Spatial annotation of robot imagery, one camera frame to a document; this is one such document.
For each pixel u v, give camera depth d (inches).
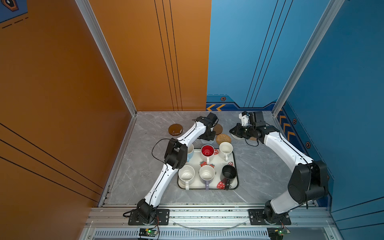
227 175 33.4
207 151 37.1
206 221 28.6
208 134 36.0
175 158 25.9
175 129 42.9
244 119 31.2
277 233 27.8
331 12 27.9
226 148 36.9
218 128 43.7
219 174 34.2
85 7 27.2
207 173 34.2
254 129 26.1
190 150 34.4
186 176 34.0
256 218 28.6
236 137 31.2
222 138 41.2
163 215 29.2
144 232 28.1
